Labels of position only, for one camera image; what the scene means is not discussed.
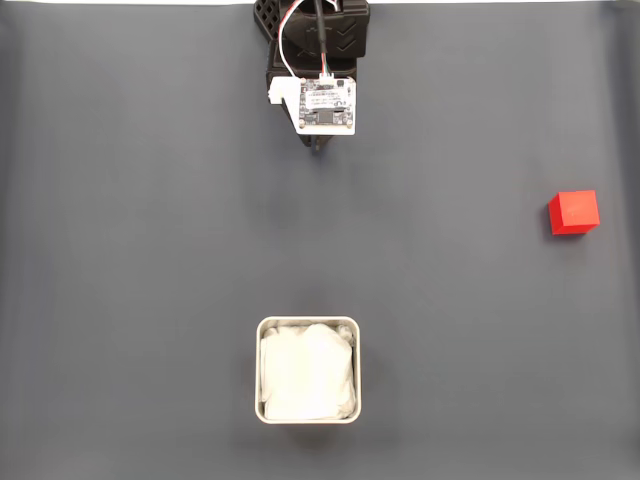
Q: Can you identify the black camera cable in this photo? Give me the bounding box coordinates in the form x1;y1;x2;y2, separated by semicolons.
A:
312;0;332;77

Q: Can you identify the square metal box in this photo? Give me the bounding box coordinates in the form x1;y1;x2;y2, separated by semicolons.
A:
254;314;362;426

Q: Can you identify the white cloth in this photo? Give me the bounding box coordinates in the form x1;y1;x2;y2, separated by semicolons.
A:
260;323;357;421

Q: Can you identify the dark grey table mat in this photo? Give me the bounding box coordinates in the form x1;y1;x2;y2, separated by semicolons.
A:
0;2;640;480

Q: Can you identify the camera board on white mount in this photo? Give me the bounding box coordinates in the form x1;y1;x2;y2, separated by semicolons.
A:
268;73;359;137

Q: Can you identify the red white black servo wire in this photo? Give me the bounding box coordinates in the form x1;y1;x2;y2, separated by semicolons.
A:
277;0;309;82

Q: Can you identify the red cube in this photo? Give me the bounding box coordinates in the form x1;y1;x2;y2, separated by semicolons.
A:
547;189;600;236

